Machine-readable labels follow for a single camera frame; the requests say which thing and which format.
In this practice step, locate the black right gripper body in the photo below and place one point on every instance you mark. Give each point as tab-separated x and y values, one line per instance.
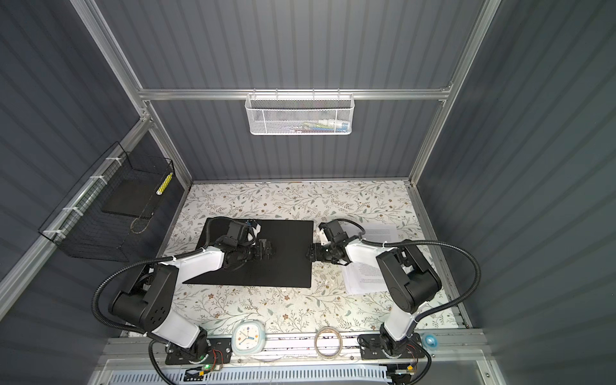
325	253

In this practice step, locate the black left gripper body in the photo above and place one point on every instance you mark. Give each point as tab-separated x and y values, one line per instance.
249	252

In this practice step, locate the blue folder with black inside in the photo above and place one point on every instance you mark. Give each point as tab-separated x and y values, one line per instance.
277	259

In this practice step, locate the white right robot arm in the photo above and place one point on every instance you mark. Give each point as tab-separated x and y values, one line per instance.
401	271

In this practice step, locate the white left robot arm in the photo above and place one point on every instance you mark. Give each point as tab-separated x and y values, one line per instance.
145	300

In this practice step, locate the white printed paper files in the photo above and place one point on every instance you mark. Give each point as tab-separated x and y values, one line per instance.
363	275

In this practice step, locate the white square clock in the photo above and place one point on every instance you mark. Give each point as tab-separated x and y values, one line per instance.
248	338

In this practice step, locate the yellow marker pen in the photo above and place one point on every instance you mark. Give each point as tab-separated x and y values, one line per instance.
164	184

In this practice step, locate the black foam pad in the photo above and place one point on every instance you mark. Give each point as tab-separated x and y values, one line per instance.
134	199

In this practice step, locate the blue tape roll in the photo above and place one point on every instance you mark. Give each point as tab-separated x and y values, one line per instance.
430	342

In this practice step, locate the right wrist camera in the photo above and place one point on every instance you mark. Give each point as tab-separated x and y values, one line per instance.
322	238

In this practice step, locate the black wire basket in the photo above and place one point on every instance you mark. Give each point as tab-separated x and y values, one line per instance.
114	215

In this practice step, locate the white ventilated cable duct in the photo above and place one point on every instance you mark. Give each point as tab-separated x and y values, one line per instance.
336	374

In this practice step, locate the white wire mesh basket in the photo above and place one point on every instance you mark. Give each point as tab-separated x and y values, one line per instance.
300	115

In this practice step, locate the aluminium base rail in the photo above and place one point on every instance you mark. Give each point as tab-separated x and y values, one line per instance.
305	349

